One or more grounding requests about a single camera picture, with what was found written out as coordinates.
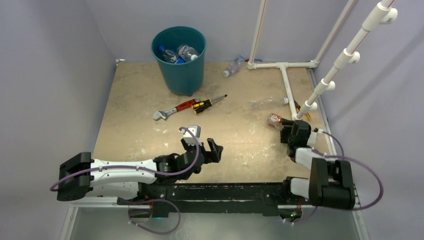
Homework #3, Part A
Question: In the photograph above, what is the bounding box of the white-label clear bottle white cap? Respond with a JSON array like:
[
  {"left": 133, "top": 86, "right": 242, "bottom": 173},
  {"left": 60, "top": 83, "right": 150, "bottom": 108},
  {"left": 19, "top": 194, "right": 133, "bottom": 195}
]
[{"left": 177, "top": 44, "right": 199, "bottom": 62}]

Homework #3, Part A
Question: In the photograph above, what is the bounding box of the teal plastic bin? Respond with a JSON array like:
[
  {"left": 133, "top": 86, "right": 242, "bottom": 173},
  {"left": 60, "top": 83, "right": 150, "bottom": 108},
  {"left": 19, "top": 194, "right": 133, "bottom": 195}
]
[{"left": 151, "top": 26, "right": 207, "bottom": 96}]

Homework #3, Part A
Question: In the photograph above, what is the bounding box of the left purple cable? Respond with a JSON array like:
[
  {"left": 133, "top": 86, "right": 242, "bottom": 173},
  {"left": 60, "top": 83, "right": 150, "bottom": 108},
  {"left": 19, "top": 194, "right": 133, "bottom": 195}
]
[{"left": 49, "top": 126, "right": 203, "bottom": 193}]

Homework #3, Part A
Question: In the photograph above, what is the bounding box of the yellow tool by pipe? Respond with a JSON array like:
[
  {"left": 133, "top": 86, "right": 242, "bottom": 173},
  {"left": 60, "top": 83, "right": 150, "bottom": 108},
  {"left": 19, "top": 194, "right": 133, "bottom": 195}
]
[{"left": 294, "top": 102, "right": 314, "bottom": 121}]

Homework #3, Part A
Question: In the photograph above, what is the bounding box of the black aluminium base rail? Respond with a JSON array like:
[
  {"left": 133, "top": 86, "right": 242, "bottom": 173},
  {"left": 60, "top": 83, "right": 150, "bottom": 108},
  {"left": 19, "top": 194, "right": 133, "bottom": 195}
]
[{"left": 112, "top": 181, "right": 312, "bottom": 218}]

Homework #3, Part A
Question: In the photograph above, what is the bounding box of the red-handled adjustable wrench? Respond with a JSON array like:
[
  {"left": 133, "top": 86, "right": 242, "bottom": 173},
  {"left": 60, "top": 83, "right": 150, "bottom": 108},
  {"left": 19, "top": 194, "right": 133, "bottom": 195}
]
[{"left": 152, "top": 98, "right": 201, "bottom": 121}]

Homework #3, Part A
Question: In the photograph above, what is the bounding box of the yellow black handled screwdriver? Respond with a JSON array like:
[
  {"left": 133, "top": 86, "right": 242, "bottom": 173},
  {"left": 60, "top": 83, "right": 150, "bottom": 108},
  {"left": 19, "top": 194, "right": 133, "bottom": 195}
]
[{"left": 191, "top": 94, "right": 228, "bottom": 115}]

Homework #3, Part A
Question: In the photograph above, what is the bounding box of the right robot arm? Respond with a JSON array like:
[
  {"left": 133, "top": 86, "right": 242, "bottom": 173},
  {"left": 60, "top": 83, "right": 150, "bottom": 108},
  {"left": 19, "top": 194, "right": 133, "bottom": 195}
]
[{"left": 280, "top": 119, "right": 356, "bottom": 210}]

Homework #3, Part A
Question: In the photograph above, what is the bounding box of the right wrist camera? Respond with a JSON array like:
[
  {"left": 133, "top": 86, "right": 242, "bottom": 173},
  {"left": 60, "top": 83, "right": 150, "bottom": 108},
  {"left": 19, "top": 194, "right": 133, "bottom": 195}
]
[{"left": 306, "top": 128, "right": 324, "bottom": 148}]

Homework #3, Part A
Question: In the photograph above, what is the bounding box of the red-cap clear bottle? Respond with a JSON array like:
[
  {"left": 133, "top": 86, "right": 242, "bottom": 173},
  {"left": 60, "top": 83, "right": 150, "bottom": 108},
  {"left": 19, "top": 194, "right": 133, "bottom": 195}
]
[{"left": 266, "top": 113, "right": 283, "bottom": 131}]

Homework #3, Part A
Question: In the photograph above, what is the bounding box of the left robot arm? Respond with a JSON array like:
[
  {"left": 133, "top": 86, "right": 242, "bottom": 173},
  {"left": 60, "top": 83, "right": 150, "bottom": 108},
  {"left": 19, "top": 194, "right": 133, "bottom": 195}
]
[{"left": 50, "top": 138, "right": 224, "bottom": 205}]

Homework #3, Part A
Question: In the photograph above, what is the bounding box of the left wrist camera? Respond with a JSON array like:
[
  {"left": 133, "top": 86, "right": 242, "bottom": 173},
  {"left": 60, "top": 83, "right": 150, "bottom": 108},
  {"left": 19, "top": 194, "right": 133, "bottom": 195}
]
[{"left": 179, "top": 125, "right": 202, "bottom": 146}]

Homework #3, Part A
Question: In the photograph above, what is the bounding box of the purple cable loop under rail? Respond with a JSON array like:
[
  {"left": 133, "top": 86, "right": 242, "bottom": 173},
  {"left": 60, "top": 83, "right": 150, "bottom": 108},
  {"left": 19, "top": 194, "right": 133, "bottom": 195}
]
[{"left": 127, "top": 198, "right": 182, "bottom": 236}]

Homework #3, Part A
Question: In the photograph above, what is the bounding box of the small Pepsi bottle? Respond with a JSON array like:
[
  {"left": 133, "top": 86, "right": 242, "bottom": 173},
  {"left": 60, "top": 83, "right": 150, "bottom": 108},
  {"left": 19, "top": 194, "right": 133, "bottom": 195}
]
[
  {"left": 158, "top": 45, "right": 178, "bottom": 64},
  {"left": 174, "top": 56, "right": 186, "bottom": 64}
]

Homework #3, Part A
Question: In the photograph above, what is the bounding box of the white PVC pipe frame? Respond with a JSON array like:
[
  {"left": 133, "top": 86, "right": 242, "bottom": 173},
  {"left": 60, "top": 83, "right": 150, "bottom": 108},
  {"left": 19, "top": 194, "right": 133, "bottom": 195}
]
[{"left": 247, "top": 0, "right": 398, "bottom": 121}]

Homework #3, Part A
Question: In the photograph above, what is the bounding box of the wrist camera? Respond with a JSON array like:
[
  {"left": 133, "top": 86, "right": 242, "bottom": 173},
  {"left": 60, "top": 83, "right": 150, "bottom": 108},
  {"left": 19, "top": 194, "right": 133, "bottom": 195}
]
[
  {"left": 306, "top": 128, "right": 324, "bottom": 148},
  {"left": 179, "top": 125, "right": 202, "bottom": 146}
]

